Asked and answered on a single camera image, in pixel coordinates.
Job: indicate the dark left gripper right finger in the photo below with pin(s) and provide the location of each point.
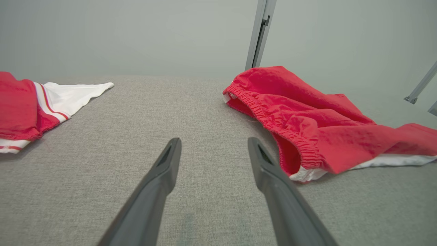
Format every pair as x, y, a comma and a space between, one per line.
283, 198

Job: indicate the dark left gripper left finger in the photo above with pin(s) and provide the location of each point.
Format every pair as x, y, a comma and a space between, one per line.
153, 191

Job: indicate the red shorts white lining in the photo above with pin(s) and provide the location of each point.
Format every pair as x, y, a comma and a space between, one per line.
324, 130

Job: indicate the red white baseball jersey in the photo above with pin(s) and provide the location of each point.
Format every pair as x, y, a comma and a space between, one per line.
20, 106

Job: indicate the grey fabric sofa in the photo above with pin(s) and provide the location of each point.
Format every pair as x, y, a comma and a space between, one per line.
205, 112

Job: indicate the grey double partition post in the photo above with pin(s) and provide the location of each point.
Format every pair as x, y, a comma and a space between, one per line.
259, 30

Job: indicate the grey metal frame leg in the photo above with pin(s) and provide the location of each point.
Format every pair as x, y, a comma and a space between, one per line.
421, 84
433, 109

